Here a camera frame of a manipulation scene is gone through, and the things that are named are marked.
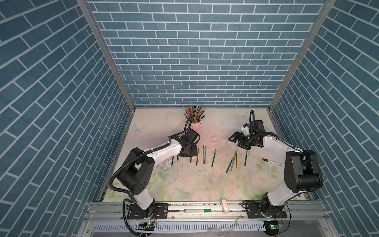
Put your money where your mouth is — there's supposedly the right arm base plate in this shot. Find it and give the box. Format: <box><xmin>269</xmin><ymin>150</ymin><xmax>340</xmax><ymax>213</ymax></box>
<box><xmin>241</xmin><ymin>200</ymin><xmax>287</xmax><ymax>219</ymax></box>

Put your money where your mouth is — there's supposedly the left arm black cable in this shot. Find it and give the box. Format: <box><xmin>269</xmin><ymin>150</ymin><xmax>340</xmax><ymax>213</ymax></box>
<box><xmin>108</xmin><ymin>115</ymin><xmax>196</xmax><ymax>237</ymax></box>

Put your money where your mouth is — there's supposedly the pink cup of coloured pencils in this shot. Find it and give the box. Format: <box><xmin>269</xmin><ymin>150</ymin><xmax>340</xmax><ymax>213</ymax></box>
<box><xmin>184</xmin><ymin>106</ymin><xmax>205</xmax><ymax>133</ymax></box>

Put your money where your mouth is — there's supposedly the dark green carving knife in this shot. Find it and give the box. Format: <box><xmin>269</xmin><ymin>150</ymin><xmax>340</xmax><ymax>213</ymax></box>
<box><xmin>226</xmin><ymin>160</ymin><xmax>233</xmax><ymax>173</ymax></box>

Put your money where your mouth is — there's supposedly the silver carving knife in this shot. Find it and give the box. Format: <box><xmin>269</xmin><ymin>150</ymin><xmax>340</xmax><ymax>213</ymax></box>
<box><xmin>230</xmin><ymin>154</ymin><xmax>236</xmax><ymax>171</ymax></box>

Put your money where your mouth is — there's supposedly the aluminium corner frame post right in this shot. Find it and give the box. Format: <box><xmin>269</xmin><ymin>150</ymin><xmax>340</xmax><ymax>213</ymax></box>
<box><xmin>268</xmin><ymin>0</ymin><xmax>336</xmax><ymax>112</ymax></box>

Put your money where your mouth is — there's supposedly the green knife row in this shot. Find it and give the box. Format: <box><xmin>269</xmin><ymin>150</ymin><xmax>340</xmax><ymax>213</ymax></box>
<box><xmin>211</xmin><ymin>148</ymin><xmax>217</xmax><ymax>167</ymax></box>

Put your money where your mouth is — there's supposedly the aluminium corner frame post left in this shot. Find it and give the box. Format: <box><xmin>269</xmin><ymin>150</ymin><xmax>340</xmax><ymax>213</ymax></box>
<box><xmin>77</xmin><ymin>0</ymin><xmax>135</xmax><ymax>113</ymax></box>

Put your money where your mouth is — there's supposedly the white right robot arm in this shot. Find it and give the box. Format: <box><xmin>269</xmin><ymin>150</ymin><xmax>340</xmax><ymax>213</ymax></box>
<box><xmin>228</xmin><ymin>120</ymin><xmax>324</xmax><ymax>210</ymax></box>

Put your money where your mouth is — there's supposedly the black marker pen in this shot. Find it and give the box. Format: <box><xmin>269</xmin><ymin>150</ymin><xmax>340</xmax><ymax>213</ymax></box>
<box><xmin>262</xmin><ymin>158</ymin><xmax>285</xmax><ymax>167</ymax></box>

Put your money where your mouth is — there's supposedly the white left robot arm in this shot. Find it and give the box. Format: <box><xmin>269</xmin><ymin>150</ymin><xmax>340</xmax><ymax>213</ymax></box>
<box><xmin>108</xmin><ymin>128</ymin><xmax>200</xmax><ymax>211</ymax></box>

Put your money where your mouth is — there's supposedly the beige eraser on rail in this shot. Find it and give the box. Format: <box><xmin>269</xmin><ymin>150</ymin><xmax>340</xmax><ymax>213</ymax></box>
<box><xmin>221</xmin><ymin>199</ymin><xmax>230</xmax><ymax>214</ymax></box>

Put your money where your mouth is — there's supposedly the aluminium front rail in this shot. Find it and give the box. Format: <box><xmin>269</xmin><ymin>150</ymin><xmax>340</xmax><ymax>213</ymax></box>
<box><xmin>79</xmin><ymin>200</ymin><xmax>338</xmax><ymax>237</ymax></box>

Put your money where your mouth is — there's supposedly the aluminium corner frame post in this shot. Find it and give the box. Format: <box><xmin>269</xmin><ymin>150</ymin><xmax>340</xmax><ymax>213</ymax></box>
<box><xmin>268</xmin><ymin>0</ymin><xmax>336</xmax><ymax>112</ymax></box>
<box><xmin>77</xmin><ymin>0</ymin><xmax>135</xmax><ymax>113</ymax></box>

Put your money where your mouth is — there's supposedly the yellow carving knife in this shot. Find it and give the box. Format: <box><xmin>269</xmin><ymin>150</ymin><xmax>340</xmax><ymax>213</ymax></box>
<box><xmin>235</xmin><ymin>151</ymin><xmax>238</xmax><ymax>168</ymax></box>

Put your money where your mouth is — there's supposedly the green marker on rail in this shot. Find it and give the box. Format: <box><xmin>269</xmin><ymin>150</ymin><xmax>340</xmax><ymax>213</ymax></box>
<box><xmin>184</xmin><ymin>208</ymin><xmax>212</xmax><ymax>213</ymax></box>

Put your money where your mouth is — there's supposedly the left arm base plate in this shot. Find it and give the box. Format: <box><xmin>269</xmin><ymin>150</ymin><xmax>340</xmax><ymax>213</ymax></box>
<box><xmin>127</xmin><ymin>202</ymin><xmax>169</xmax><ymax>220</ymax></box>

